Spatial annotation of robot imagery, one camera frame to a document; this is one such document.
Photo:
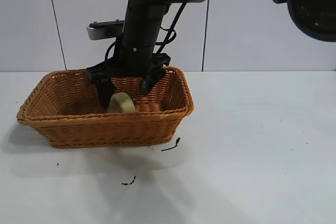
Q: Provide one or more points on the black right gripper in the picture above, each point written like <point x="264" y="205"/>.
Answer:
<point x="132" y="61"/>

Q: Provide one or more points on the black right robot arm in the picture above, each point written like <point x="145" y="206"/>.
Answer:
<point x="143" y="11"/>

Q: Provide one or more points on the brown woven wicker basket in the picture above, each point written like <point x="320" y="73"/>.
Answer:
<point x="105" y="129"/>

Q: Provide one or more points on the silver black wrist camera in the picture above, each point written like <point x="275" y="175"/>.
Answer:
<point x="105" y="31"/>

